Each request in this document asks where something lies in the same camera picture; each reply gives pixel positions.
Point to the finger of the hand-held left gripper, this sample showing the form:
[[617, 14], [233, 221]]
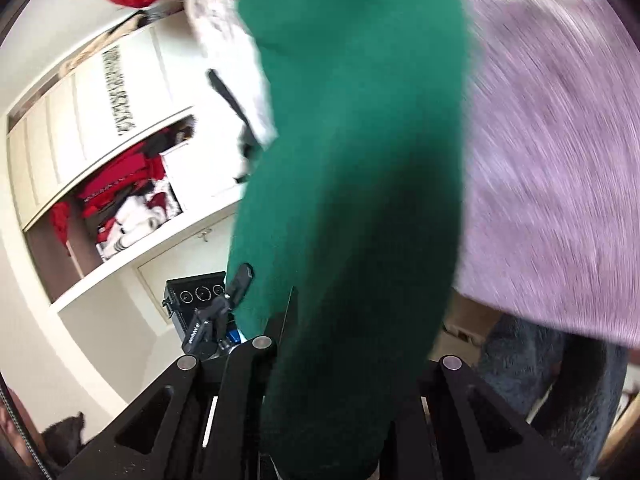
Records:
[[242, 280]]

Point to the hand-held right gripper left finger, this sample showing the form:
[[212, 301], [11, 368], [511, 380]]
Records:
[[282, 325]]

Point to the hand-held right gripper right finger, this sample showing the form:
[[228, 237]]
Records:
[[452, 385]]

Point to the green varsity jacket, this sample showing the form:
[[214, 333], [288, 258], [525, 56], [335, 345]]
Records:
[[350, 185]]

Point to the stack of red clothes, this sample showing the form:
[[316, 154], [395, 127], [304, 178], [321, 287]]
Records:
[[115, 190]]

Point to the person's legs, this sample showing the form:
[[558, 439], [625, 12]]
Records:
[[550, 390]]

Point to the white folded towel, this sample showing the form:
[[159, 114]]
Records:
[[260, 110]]

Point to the white sliding wardrobe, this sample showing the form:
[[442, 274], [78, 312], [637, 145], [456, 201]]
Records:
[[100, 135]]

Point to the purple floral blanket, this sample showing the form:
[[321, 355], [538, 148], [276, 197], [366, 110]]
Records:
[[550, 160]]

